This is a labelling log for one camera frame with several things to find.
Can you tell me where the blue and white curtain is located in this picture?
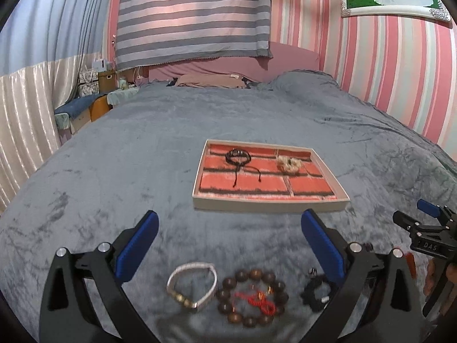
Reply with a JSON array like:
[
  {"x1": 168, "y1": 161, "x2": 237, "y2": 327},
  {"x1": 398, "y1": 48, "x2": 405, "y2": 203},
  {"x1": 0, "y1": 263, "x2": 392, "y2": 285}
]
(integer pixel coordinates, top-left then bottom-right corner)
[{"x1": 0, "y1": 0, "x2": 120, "y2": 215}]

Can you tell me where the beige pillow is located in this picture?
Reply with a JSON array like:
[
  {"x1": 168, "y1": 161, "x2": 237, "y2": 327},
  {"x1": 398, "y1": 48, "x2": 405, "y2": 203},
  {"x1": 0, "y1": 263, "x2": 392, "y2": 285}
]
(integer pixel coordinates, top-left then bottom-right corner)
[{"x1": 175, "y1": 73, "x2": 248, "y2": 89}]

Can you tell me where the pale green patterned cloth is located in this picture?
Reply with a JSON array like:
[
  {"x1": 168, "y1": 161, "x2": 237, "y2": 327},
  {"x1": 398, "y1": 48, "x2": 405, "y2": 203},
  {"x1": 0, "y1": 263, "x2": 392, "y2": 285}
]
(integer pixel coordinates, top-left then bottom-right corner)
[{"x1": 106, "y1": 86, "x2": 141, "y2": 107}]

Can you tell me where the pink pillow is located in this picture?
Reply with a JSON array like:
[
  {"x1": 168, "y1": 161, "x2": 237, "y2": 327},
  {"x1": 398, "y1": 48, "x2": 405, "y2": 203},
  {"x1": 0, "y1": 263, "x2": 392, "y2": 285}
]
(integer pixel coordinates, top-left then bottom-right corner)
[{"x1": 148, "y1": 41, "x2": 320, "y2": 83}]

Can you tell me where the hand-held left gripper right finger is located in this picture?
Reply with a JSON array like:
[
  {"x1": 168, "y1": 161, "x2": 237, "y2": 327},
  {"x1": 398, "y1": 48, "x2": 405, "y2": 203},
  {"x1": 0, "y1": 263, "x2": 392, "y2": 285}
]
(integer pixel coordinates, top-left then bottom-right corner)
[{"x1": 300, "y1": 209, "x2": 429, "y2": 343}]

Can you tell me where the brick-pattern jewelry tray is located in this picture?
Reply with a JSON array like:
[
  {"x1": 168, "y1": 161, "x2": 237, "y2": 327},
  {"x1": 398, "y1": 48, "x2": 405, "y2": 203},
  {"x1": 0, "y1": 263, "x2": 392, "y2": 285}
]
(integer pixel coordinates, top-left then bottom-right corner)
[{"x1": 192, "y1": 139, "x2": 350, "y2": 212}]

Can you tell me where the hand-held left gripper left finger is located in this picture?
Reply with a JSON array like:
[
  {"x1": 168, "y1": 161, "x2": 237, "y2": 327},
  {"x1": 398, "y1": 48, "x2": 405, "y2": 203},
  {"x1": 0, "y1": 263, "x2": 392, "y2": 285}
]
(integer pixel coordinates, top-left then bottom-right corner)
[{"x1": 39, "y1": 210, "x2": 162, "y2": 343}]

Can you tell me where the brown cardboard box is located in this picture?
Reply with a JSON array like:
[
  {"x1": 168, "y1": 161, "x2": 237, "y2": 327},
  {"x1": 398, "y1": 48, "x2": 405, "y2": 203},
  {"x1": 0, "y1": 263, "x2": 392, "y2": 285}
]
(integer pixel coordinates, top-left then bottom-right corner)
[{"x1": 98, "y1": 69, "x2": 117, "y2": 93}]

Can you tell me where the wooden bead bracelet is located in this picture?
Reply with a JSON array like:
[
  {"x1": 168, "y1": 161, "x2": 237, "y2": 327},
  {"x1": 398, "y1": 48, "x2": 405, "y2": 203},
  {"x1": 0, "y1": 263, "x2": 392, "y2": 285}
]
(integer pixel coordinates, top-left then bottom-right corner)
[{"x1": 216, "y1": 269, "x2": 289, "y2": 327}]

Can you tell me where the black scrunchie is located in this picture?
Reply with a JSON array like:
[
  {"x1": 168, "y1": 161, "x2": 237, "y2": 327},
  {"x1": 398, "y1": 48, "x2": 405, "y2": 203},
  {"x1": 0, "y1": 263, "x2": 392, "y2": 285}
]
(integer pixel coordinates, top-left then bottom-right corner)
[{"x1": 300, "y1": 273, "x2": 334, "y2": 312}]

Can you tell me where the person's right hand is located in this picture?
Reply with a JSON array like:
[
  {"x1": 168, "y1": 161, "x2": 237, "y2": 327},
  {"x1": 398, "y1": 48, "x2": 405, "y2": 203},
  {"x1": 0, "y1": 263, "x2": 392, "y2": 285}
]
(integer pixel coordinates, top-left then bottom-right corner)
[{"x1": 423, "y1": 257, "x2": 446, "y2": 296}]

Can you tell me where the white braided bracelet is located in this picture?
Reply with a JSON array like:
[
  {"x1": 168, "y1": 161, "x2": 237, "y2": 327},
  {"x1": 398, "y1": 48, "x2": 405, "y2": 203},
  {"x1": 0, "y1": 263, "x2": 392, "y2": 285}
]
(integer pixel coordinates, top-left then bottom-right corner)
[{"x1": 166, "y1": 262, "x2": 218, "y2": 312}]

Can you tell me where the grey striped hanging sheet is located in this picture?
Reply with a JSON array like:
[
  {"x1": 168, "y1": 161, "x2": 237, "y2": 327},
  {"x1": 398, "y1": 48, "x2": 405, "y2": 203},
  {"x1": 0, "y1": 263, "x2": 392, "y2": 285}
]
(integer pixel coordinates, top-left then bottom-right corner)
[{"x1": 114, "y1": 0, "x2": 278, "y2": 72}]

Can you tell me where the cream satin scrunchie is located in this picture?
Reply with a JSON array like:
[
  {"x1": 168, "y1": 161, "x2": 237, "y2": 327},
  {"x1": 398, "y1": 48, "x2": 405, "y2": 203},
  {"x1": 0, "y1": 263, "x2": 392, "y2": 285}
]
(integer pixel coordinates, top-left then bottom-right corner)
[{"x1": 276, "y1": 154, "x2": 303, "y2": 175}]

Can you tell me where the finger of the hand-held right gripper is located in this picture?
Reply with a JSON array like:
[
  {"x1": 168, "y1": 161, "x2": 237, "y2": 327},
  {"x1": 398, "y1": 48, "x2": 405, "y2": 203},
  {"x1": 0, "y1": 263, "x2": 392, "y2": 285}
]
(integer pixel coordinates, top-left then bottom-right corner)
[
  {"x1": 417, "y1": 199, "x2": 457, "y2": 224},
  {"x1": 393, "y1": 211, "x2": 426, "y2": 239}
]

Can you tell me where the black cord bracelet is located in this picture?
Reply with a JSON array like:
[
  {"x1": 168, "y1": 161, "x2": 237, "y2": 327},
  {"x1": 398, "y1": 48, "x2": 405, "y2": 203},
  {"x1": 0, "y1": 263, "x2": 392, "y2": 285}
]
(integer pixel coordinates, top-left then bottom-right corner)
[{"x1": 225, "y1": 149, "x2": 263, "y2": 188}]

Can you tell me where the patterned storage box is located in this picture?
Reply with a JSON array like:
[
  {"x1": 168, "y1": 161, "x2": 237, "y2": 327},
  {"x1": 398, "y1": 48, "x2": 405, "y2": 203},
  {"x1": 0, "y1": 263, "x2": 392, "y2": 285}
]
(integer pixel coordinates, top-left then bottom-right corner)
[{"x1": 78, "y1": 67, "x2": 100, "y2": 97}]

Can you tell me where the blue folded cloth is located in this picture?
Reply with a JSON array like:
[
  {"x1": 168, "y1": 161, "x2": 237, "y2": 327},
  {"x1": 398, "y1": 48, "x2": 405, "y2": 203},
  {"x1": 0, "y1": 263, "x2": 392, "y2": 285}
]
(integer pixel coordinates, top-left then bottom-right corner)
[{"x1": 53, "y1": 94, "x2": 108, "y2": 119}]

